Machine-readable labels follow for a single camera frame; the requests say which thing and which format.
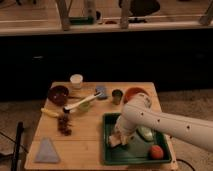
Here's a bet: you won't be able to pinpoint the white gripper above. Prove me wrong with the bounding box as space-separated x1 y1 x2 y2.
113 126 133 145

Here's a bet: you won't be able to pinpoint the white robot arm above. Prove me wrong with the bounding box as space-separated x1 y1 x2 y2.
115 93 213 153

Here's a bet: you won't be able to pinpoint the green cucumber toy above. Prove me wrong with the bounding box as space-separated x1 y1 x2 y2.
138 126 153 142

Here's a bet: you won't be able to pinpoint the orange ball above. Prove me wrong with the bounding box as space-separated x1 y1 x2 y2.
149 145 164 160

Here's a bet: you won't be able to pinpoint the green plastic tray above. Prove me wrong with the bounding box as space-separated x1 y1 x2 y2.
102 113 172 165

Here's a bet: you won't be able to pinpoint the small dark metal cup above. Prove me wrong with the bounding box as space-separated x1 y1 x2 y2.
112 89 123 105

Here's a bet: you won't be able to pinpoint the orange bowl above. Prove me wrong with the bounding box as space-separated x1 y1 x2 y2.
123 87 147 103

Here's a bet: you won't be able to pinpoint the small green cup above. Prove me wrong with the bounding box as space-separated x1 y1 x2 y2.
79 102 90 112

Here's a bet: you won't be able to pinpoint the dark red grape bunch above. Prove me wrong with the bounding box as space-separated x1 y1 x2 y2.
57 115 72 136

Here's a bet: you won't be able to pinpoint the white paper cup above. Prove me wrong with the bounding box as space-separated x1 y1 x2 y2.
70 74 83 89

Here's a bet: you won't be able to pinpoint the yellow banana toy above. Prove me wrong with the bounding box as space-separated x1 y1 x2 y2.
41 108 59 118

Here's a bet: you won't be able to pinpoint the dark red bowl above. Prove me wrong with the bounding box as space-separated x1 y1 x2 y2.
47 85 69 106

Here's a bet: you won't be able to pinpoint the grey triangular cloth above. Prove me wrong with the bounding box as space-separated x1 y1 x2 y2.
34 138 60 163

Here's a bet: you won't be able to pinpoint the black pole stand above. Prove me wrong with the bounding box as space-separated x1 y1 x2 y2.
11 122 24 171

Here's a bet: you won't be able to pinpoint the black floor cable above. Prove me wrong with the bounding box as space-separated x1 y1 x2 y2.
175 158 198 171

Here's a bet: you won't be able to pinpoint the white handled brush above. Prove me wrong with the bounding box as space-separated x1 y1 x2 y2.
63 92 101 113

